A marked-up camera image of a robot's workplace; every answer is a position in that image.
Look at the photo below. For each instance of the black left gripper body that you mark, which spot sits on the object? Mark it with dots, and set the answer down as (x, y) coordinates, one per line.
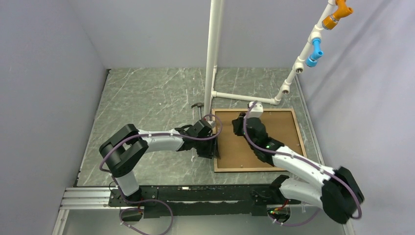
(206, 148)

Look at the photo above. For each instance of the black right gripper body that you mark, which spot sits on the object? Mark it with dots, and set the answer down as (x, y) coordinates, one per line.
(239, 130)

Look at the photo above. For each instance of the black wooden picture frame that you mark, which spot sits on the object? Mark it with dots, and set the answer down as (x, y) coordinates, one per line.
(235, 154)

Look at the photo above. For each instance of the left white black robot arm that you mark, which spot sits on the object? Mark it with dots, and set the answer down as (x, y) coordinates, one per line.
(123, 150)

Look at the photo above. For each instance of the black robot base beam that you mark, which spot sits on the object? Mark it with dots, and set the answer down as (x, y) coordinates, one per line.
(157, 201)

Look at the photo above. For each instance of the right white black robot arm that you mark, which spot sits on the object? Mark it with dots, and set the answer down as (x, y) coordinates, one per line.
(334, 191)

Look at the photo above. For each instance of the steel claw hammer black grip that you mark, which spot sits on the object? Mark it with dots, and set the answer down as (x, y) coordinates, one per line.
(199, 107)

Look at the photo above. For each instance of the blue pipe fitting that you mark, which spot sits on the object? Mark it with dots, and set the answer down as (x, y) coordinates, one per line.
(316, 54)

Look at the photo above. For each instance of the white PVC pipe structure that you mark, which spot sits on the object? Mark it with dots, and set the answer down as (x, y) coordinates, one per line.
(215, 26)

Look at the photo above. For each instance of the orange pipe fitting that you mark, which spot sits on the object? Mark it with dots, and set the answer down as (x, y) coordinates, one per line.
(330, 21)

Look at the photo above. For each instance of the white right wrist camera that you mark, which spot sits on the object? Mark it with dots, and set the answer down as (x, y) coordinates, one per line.
(255, 109)

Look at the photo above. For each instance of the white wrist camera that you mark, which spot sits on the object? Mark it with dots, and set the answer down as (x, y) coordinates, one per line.
(255, 109)
(211, 123)

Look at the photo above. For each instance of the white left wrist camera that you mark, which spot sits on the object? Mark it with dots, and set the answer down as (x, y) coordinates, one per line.
(211, 123)

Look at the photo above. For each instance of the aluminium extrusion rail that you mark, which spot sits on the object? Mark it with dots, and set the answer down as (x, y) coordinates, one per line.
(85, 198)

